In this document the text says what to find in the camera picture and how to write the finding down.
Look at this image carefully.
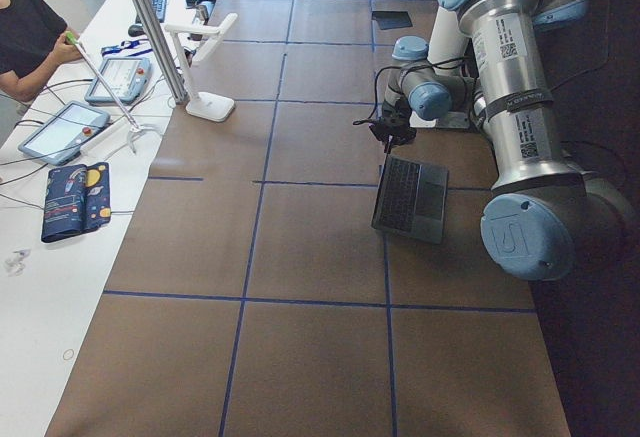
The black mouse pad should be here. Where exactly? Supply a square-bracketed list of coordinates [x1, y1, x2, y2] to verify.
[371, 10, 413, 30]

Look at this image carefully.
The teach pendant tablet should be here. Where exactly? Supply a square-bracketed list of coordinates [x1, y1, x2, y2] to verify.
[18, 101, 110, 166]
[85, 56, 151, 105]

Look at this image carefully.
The dark blue space pouch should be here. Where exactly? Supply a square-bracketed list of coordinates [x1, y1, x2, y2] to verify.
[41, 162, 111, 243]

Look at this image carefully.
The far teach pendant tablet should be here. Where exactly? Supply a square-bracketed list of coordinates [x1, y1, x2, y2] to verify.
[85, 56, 151, 105]

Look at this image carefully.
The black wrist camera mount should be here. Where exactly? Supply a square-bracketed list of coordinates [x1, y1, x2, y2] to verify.
[352, 117, 416, 146]

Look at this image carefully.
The grabber stick green handle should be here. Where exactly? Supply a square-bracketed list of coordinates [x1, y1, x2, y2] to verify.
[64, 31, 163, 154]

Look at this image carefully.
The aluminium frame post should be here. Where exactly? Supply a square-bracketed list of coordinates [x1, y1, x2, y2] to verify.
[132, 0, 188, 105]

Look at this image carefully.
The blue lanyard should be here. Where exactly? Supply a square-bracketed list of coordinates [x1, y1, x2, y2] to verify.
[100, 39, 153, 57]

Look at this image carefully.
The black mouse on desk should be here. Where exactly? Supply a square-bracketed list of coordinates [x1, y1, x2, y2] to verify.
[127, 24, 146, 37]

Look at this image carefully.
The near teach pendant tablet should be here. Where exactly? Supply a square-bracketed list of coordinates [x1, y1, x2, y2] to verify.
[18, 101, 110, 166]

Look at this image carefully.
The white desk lamp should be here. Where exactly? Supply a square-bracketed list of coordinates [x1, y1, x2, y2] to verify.
[163, 12, 239, 122]

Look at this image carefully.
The person in black shirt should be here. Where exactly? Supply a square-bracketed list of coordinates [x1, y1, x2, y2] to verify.
[1, 0, 81, 103]

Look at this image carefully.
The grey laptop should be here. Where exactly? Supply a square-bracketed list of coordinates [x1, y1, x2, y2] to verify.
[371, 155, 449, 244]

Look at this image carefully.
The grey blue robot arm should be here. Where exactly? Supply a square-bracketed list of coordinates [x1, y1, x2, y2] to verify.
[370, 0, 639, 280]

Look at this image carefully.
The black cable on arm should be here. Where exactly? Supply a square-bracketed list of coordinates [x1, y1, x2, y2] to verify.
[372, 56, 471, 123]

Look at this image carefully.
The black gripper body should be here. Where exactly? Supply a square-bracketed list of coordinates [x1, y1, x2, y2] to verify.
[380, 111, 411, 143]

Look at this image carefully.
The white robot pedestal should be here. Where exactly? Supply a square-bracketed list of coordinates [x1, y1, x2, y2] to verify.
[384, 7, 473, 129]

